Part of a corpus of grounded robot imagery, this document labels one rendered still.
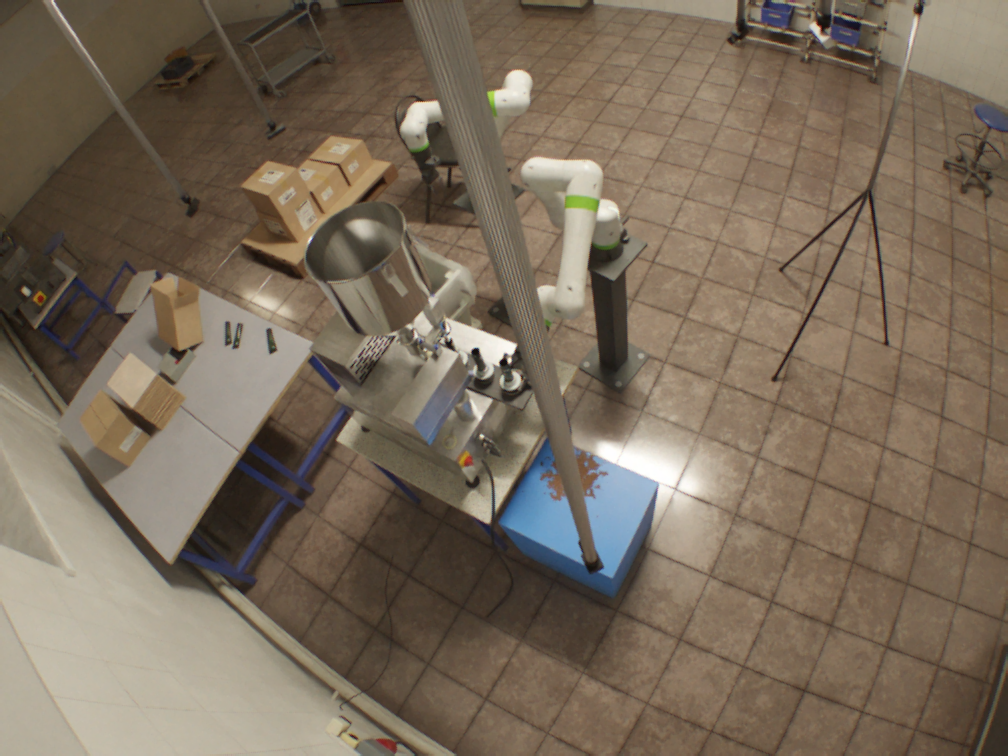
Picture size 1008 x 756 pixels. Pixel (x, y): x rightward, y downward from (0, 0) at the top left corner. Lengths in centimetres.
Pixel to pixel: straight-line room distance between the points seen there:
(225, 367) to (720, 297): 284
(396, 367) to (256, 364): 119
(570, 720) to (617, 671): 31
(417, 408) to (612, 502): 91
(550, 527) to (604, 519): 21
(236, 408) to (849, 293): 356
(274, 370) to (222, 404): 33
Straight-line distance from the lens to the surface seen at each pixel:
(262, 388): 279
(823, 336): 344
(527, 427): 216
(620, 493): 219
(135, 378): 310
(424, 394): 164
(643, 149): 448
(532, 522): 218
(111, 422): 304
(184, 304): 314
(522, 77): 252
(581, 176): 185
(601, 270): 234
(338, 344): 184
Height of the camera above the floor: 268
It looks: 57 degrees down
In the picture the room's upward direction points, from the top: 22 degrees counter-clockwise
